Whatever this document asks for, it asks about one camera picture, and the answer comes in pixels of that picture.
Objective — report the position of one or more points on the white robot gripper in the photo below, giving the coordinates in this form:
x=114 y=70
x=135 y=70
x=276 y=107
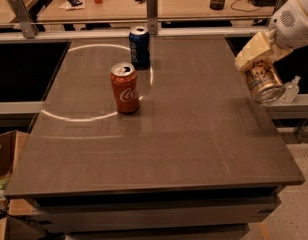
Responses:
x=291 y=30

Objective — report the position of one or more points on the gold orange soda can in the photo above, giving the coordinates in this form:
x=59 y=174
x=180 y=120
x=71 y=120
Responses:
x=263 y=82

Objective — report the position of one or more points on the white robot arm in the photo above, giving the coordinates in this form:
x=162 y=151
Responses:
x=287 y=31

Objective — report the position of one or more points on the blue Pepsi can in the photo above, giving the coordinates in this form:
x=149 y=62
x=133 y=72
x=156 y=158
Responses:
x=139 y=40

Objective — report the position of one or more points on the red Coca-Cola can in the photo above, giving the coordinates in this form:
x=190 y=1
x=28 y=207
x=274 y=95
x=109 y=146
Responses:
x=124 y=85

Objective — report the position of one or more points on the clear sanitizer bottle right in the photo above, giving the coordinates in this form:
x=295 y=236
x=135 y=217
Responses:
x=291 y=90

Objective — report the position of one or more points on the brown cardboard box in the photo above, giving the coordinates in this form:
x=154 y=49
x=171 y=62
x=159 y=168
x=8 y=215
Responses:
x=11 y=146

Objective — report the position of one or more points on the middle metal bracket post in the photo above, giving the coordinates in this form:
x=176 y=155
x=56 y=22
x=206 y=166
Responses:
x=152 y=16

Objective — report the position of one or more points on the left metal bracket post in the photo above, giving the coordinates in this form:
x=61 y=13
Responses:
x=28 y=28

